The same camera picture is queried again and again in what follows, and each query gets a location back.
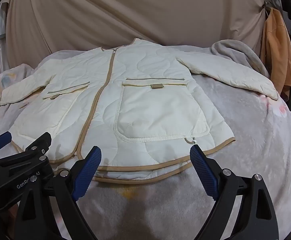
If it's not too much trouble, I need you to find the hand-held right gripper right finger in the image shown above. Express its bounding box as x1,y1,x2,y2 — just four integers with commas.
189,144,280,240

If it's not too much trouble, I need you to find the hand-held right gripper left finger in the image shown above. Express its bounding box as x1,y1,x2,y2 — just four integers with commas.
17,145,103,240

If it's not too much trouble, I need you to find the cream quilted jacket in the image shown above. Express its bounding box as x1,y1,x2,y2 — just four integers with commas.
0,38,278,185

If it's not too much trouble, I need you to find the grey floral blanket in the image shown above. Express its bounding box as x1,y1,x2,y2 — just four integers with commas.
0,44,291,240

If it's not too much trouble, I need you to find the grey fleece cloth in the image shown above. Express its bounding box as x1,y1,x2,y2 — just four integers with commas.
211,39,271,79

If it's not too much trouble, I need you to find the orange hanging garment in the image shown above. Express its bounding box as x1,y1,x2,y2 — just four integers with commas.
261,7,291,99

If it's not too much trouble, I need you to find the beige curtain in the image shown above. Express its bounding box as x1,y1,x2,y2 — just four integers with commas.
5,0,268,68

